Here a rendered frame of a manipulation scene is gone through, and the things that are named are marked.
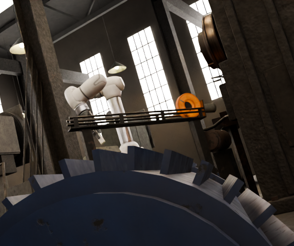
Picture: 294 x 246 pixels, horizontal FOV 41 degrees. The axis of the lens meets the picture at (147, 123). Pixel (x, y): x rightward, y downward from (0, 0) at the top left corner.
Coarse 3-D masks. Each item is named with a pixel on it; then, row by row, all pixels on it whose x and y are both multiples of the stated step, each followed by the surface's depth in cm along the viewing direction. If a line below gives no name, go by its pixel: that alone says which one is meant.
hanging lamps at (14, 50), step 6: (12, 6) 946; (18, 30) 935; (18, 42) 904; (12, 48) 926; (18, 48) 943; (114, 60) 1281; (114, 66) 1250; (120, 66) 1291; (108, 72) 1278; (114, 72) 1301; (24, 114) 1512
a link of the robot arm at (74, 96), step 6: (66, 90) 255; (72, 90) 253; (78, 90) 251; (66, 96) 254; (72, 96) 252; (78, 96) 251; (84, 96) 251; (72, 102) 251; (78, 102) 251; (84, 102) 253; (72, 108) 254
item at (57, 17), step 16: (48, 0) 1352; (64, 0) 1410; (80, 0) 1440; (96, 0) 1473; (112, 0) 1508; (0, 16) 1391; (48, 16) 1486; (64, 16) 1521; (80, 16) 1557; (96, 16) 1250; (0, 32) 1470; (16, 32) 1537; (64, 32) 1315; (0, 48) 1634
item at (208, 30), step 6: (204, 18) 261; (210, 18) 256; (204, 24) 256; (210, 24) 252; (204, 30) 253; (210, 30) 251; (210, 36) 251; (210, 42) 251; (216, 42) 249; (210, 48) 251; (216, 48) 250; (216, 54) 252; (222, 54) 250; (216, 60) 253; (222, 60) 253
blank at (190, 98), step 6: (180, 96) 228; (186, 96) 230; (192, 96) 231; (180, 102) 227; (192, 102) 231; (198, 102) 232; (180, 108) 226; (180, 114) 227; (186, 114) 226; (192, 114) 228; (198, 114) 230
